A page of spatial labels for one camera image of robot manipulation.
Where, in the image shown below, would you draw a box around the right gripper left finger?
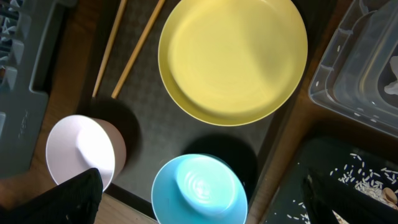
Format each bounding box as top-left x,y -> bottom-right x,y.
1,168 -> 103,224

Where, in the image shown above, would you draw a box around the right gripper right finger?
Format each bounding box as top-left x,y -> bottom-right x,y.
301,169 -> 397,224

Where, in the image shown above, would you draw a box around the light blue bowl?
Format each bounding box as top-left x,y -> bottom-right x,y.
151,154 -> 248,224

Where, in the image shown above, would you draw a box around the clear plastic waste bin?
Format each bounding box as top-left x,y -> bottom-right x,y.
308,0 -> 397,137

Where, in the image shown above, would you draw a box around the pink bowl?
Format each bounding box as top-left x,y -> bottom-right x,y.
45,114 -> 127,190

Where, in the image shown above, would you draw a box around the black tray bin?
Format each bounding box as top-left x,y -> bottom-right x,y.
263,136 -> 397,223

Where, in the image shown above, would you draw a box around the rice and food scraps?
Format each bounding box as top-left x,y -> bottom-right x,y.
277,149 -> 397,223

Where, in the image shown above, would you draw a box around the dark brown serving tray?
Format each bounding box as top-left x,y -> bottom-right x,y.
76,0 -> 338,222

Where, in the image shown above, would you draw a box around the yellow plate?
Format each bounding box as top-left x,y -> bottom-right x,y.
158,0 -> 308,126

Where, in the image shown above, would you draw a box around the grey plastic dish rack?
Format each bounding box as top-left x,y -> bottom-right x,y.
1,0 -> 77,179

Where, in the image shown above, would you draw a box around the left wooden chopstick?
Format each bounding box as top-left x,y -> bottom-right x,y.
92,0 -> 127,98

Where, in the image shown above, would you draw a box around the wooden chopstick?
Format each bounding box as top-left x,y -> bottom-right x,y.
111,0 -> 165,99
92,0 -> 127,98

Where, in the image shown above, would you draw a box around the right wooden chopstick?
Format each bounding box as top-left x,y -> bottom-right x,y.
111,0 -> 165,99

